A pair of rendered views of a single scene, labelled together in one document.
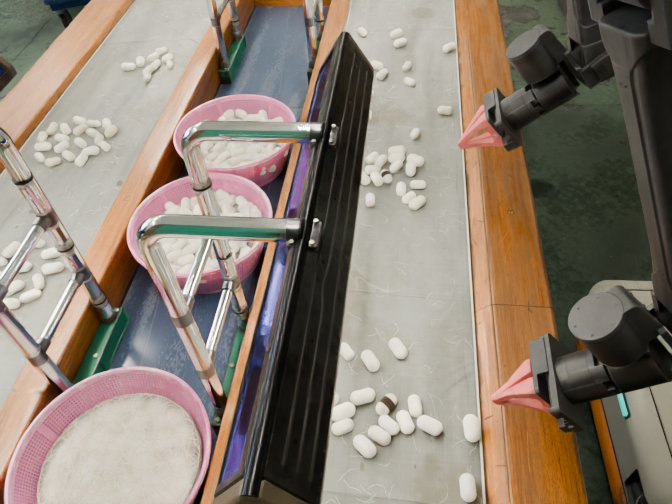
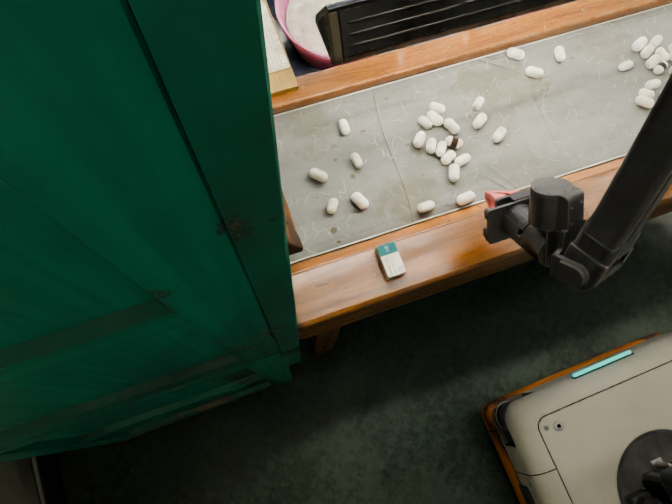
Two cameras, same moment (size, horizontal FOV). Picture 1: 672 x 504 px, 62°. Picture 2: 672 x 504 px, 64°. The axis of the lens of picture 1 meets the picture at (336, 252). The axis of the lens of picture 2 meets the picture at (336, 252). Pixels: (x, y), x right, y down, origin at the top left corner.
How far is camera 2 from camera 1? 0.43 m
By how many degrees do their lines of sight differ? 33
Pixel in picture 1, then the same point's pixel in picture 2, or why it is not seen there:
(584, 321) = (545, 183)
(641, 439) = (557, 389)
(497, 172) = not seen: outside the picture
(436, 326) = (532, 155)
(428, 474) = (422, 183)
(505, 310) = not seen: hidden behind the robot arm
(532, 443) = (473, 234)
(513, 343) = not seen: hidden behind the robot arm
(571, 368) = (521, 210)
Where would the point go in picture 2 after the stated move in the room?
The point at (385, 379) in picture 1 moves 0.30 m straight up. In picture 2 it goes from (472, 136) to (533, 36)
